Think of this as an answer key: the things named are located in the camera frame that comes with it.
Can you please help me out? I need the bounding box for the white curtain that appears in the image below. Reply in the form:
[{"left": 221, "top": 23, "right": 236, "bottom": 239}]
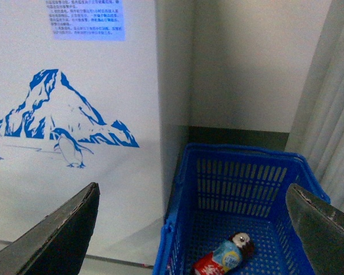
[{"left": 286, "top": 1, "right": 344, "bottom": 212}]

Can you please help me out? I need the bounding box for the blue plastic shopping basket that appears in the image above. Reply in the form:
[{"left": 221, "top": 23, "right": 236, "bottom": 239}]
[{"left": 153, "top": 143, "right": 330, "bottom": 274}]

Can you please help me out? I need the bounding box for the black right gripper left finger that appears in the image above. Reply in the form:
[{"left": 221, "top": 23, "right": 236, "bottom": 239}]
[{"left": 0, "top": 182, "right": 100, "bottom": 274}]

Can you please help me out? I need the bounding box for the blue label drink bottle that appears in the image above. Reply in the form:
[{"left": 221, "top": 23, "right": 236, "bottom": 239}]
[{"left": 190, "top": 232, "right": 255, "bottom": 275}]

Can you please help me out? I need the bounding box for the white blue chest freezer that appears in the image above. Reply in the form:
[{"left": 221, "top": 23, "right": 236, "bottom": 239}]
[{"left": 0, "top": 1, "right": 195, "bottom": 265}]

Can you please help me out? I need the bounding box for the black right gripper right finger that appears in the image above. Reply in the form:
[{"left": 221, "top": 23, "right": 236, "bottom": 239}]
[{"left": 286, "top": 183, "right": 344, "bottom": 274}]

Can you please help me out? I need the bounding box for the white instruction sticker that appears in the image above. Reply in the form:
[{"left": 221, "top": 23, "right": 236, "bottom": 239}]
[{"left": 45, "top": 0, "right": 126, "bottom": 41}]

